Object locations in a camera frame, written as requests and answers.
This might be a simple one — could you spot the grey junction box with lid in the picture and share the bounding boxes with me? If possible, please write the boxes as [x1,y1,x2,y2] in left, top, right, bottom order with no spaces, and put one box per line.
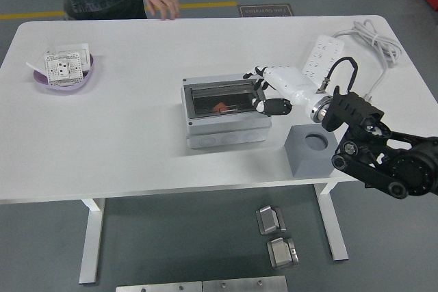
[180,72,273,150]

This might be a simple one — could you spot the white power strip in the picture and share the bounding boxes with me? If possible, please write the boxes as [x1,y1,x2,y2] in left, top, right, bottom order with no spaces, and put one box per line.
[300,34,346,79]

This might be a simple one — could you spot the grey cube with round hole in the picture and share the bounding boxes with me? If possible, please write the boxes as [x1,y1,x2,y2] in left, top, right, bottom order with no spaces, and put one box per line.
[283,124,343,178]

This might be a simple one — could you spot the person's left hand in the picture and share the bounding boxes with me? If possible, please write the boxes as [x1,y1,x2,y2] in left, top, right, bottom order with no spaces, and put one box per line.
[143,0,181,21]

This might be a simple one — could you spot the white power cord with plug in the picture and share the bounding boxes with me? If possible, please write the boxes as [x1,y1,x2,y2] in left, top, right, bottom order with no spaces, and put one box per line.
[333,19,402,100]

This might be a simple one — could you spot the brown floor sign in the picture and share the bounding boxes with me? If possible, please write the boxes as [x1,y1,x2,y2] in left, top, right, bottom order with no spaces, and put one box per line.
[238,3,294,18]

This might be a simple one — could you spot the small metal block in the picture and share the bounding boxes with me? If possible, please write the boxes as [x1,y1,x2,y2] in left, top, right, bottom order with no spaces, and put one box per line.
[255,204,287,236]
[266,237,299,269]

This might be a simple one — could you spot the white socket panel with holes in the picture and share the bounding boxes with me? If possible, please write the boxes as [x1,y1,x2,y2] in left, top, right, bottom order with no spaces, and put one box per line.
[43,51,85,87]

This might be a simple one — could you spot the grey metal plate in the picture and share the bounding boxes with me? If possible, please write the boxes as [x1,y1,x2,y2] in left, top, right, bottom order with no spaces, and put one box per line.
[203,275,288,292]
[115,281,203,292]

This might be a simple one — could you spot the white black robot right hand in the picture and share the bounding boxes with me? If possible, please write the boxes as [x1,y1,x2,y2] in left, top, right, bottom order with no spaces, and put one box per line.
[242,65,321,117]

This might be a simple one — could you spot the white table leg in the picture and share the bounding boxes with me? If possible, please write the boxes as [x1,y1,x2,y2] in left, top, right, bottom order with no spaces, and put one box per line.
[79,198,106,285]
[314,182,349,262]

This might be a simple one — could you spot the plain white switch panel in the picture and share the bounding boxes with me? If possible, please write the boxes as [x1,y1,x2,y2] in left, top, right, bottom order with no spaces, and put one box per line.
[55,42,94,72]

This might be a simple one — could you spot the purple plastic bowl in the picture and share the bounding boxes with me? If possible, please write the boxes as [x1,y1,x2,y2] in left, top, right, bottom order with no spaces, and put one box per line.
[32,53,96,93]

